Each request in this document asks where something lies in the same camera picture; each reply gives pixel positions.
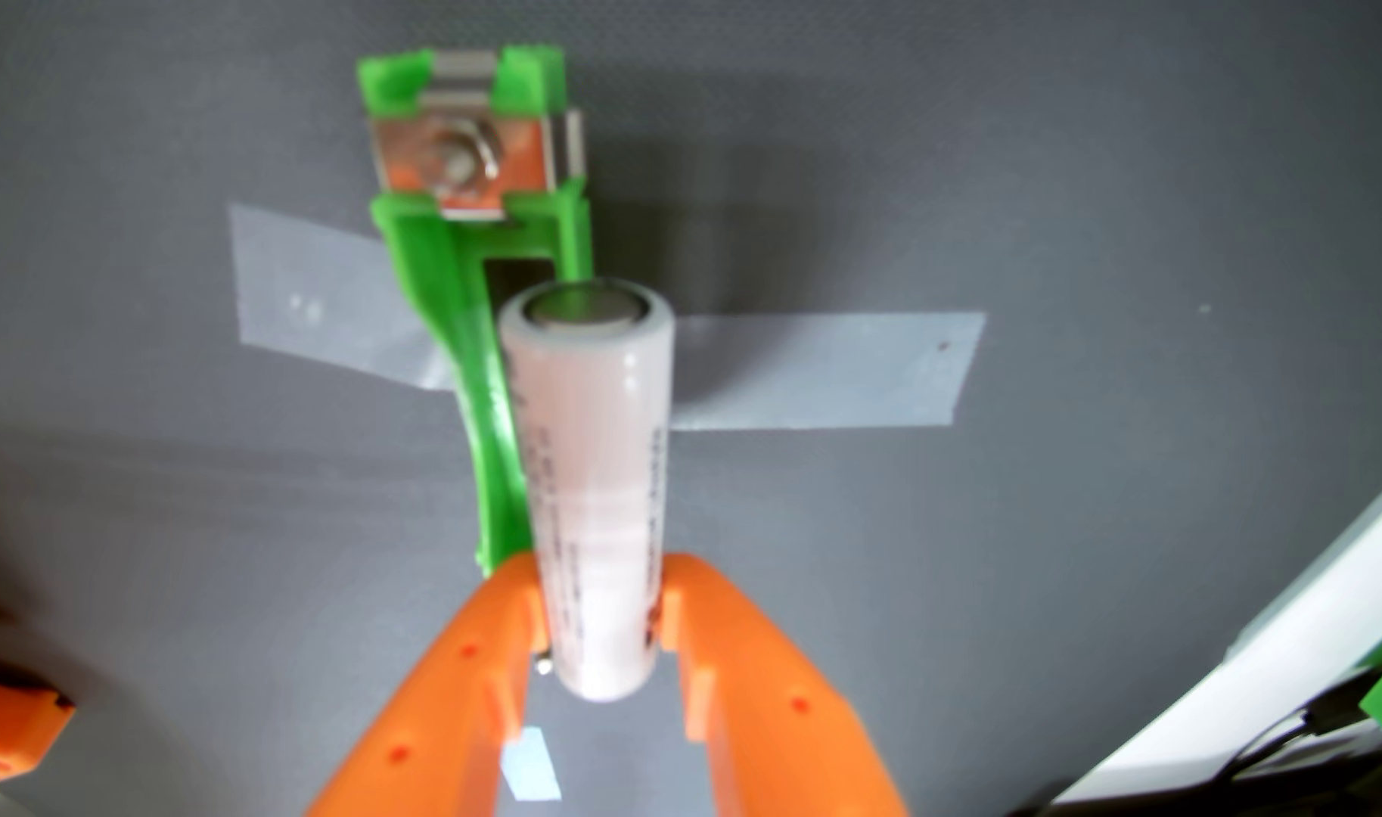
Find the small white tape square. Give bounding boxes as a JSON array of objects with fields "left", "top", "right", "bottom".
[{"left": 500, "top": 726, "right": 563, "bottom": 803}]

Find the grey table mat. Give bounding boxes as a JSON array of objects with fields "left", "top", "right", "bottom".
[{"left": 0, "top": 0, "right": 1382, "bottom": 817}]

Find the black cable with plug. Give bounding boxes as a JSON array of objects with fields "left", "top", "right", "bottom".
[{"left": 1224, "top": 681, "right": 1378, "bottom": 784}]

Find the white cylindrical battery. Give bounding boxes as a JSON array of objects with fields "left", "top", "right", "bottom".
[{"left": 498, "top": 278, "right": 677, "bottom": 705}]

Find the green battery holder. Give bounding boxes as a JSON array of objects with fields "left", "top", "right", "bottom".
[{"left": 356, "top": 45, "right": 595, "bottom": 578}]

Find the orange plastic robot part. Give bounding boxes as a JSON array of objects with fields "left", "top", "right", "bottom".
[{"left": 0, "top": 652, "right": 77, "bottom": 812}]

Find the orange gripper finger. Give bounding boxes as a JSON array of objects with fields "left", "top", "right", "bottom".
[
  {"left": 657, "top": 552, "right": 908, "bottom": 817},
  {"left": 305, "top": 554, "right": 550, "bottom": 817}
]

